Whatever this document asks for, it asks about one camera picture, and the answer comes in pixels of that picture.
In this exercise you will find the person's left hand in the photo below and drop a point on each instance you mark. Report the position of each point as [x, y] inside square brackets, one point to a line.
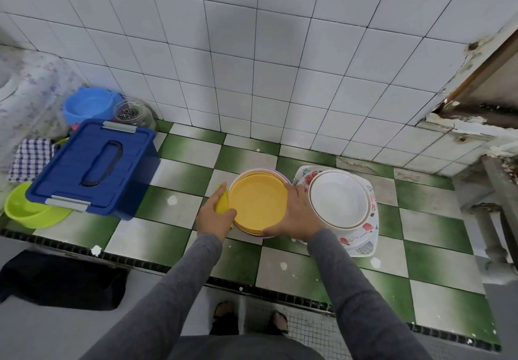
[214, 220]

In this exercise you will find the person's right hand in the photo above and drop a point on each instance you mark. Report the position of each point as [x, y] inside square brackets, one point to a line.
[301, 220]

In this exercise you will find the small white ceramic bowl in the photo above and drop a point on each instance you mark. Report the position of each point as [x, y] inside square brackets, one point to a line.
[338, 198]

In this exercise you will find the person's right forearm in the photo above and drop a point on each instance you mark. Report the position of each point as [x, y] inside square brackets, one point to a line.
[368, 303]

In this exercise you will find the person's black shoe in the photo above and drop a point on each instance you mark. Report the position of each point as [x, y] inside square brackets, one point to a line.
[278, 323]
[223, 319]

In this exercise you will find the glass jar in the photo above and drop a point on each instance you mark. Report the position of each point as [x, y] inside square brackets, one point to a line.
[135, 113]

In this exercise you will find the blue plastic box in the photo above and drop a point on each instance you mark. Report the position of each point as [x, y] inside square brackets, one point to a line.
[89, 168]

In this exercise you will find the blue plastic bowl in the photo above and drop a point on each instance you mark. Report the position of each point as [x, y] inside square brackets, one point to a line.
[89, 103]

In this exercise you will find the lime green plastic bowl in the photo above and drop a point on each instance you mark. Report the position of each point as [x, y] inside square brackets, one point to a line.
[32, 210]

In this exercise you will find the blue white checked cloth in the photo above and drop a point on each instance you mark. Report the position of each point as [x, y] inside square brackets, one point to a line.
[32, 160]

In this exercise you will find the clear plastic bag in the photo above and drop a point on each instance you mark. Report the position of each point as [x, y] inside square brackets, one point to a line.
[32, 97]

